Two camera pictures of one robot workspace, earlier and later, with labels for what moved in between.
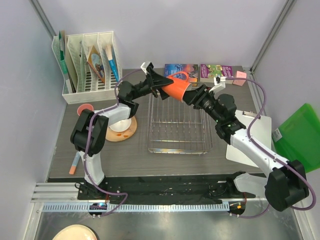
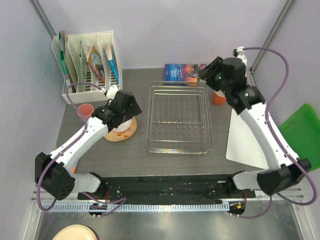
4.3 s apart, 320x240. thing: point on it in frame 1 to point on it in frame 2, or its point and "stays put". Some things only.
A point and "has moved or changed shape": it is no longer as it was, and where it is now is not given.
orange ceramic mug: x=177 y=89 has moved or changed shape
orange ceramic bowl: x=122 y=125 stays put
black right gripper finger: x=192 y=97 to x=205 y=73
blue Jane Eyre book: x=192 y=70 stays put
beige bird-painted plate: x=113 y=136 stays put
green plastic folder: x=299 y=138 stays put
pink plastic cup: x=83 y=106 stays put
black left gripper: x=154 y=80 to x=133 y=111
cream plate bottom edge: x=76 y=232 stays put
